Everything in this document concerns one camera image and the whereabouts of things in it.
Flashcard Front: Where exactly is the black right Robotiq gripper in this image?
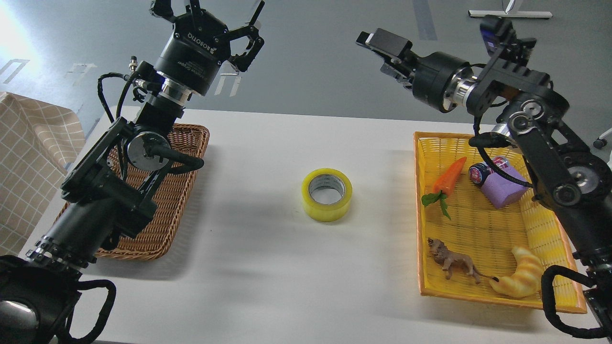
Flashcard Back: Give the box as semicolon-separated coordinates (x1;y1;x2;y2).
356;29;474;113

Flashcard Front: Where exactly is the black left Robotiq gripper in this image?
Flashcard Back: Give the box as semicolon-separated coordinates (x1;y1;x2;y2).
148;0;265;96

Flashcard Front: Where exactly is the yellow tape roll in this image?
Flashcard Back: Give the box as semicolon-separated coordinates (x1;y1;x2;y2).
300;168;353;222

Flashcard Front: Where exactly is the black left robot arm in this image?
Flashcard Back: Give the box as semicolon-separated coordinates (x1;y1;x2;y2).
1;0;265;344

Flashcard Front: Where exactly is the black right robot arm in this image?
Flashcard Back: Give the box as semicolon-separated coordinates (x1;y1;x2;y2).
356;15;612;339

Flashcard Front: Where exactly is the white stand base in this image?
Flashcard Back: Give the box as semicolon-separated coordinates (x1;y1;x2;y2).
468;0;553;20

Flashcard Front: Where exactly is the orange toy carrot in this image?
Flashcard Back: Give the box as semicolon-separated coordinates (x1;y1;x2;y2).
420;157;467;220

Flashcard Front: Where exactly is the small dark labelled jar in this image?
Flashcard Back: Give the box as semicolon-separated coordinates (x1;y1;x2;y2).
469;155;511;187

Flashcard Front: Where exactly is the beige checkered cloth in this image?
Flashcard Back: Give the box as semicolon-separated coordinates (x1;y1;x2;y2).
0;92;85;255

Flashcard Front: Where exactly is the purple foam block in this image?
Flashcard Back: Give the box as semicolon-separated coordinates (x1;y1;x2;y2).
481;172;528;209

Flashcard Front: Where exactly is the yellow plastic basket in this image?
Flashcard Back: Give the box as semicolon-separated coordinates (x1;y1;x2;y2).
414;131;577;310

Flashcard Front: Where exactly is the brown toy lion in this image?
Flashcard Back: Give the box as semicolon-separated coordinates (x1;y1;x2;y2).
427;237;499;284

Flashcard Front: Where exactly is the yellow toy croissant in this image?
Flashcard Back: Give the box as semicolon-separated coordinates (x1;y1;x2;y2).
488;246;545;298

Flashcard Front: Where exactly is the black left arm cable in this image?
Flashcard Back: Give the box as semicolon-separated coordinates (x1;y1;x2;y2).
97;72;139;180

